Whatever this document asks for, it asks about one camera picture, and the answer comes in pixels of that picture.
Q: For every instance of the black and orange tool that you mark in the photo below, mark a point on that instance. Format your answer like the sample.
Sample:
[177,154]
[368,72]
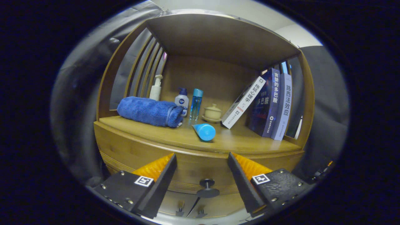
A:
[318,175]

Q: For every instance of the wooden cabinet door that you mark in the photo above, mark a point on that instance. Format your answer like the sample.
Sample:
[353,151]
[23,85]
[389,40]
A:
[225,207]
[175,203]

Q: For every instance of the light blue tube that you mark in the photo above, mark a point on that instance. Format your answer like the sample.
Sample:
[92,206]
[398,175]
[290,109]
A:
[204,132]

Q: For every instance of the white pump bottle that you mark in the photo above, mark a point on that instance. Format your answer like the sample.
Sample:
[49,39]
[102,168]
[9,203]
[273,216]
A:
[155,92]

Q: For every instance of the wooden cabinet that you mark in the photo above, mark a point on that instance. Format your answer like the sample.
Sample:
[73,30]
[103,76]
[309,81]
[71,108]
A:
[206,72]

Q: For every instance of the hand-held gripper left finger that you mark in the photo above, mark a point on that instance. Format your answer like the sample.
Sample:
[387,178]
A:
[159,190]

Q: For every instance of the wooden drawer with black knob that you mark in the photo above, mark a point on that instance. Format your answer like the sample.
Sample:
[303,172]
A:
[200,168]

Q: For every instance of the clear blue bottle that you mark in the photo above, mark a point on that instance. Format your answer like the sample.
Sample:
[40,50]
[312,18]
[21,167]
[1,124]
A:
[196,106]

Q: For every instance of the pale lavender book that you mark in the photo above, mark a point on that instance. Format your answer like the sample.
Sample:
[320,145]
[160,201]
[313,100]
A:
[282,106]

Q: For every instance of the white bottle with blue cap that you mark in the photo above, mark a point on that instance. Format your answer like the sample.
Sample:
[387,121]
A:
[182,100]

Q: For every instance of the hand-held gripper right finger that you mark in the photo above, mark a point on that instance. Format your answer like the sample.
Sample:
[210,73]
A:
[243,187]

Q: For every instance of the dark blue book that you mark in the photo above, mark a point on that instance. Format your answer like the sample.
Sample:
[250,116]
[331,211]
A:
[265,103]

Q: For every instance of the rolled blue towel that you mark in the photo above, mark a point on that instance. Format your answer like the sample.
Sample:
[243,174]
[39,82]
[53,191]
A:
[143,111]

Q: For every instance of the wooden countertop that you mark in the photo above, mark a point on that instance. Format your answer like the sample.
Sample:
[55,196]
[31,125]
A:
[250,140]

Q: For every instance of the beige lidded teacup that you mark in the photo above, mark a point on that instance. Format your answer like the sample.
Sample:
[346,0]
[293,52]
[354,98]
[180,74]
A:
[212,112]

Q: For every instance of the white book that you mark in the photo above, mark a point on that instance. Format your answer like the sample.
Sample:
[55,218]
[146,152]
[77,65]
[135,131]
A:
[243,103]

